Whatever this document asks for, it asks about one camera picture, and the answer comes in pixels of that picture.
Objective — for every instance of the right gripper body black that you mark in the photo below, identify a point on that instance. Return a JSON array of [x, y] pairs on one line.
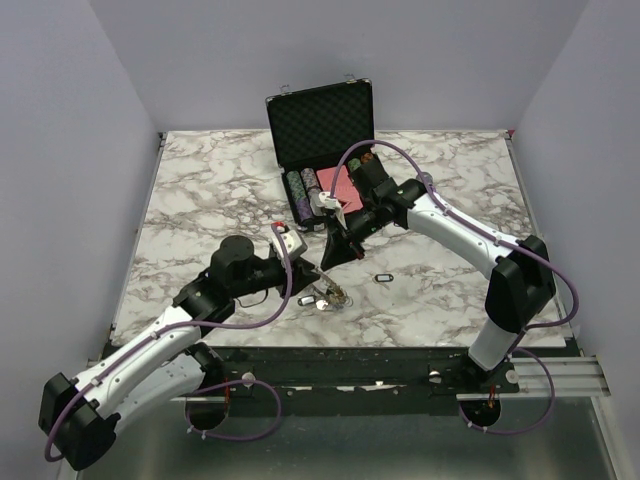
[[363, 224]]

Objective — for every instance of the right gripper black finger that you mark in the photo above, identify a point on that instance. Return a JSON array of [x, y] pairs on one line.
[[333, 255], [353, 251]]

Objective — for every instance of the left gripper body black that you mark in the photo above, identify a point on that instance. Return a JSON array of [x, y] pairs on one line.
[[273, 275]]

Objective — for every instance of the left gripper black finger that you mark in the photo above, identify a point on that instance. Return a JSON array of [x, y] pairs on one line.
[[305, 270], [299, 283]]

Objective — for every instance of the silver disc keyring holder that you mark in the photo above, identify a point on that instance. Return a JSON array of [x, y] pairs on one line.
[[329, 295]]

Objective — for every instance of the key with black tag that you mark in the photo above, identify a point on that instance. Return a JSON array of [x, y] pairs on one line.
[[384, 278]]

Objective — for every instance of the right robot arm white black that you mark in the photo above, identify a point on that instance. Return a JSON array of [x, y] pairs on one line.
[[520, 282]]

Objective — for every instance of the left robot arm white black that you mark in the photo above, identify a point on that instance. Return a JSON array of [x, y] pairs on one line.
[[79, 414]]

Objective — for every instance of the black key tag on holder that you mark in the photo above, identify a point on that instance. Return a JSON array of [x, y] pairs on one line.
[[306, 300]]

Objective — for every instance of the purple glitter toy microphone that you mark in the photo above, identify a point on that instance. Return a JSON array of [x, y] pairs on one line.
[[426, 176]]

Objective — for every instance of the black poker chip case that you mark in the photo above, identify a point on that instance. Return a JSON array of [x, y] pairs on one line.
[[311, 129]]

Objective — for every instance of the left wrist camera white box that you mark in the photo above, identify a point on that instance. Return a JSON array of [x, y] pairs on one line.
[[285, 240]]

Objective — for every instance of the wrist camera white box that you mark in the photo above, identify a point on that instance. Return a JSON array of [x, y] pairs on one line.
[[322, 202], [285, 240]]

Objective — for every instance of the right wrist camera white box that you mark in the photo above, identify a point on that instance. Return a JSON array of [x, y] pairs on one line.
[[322, 202]]

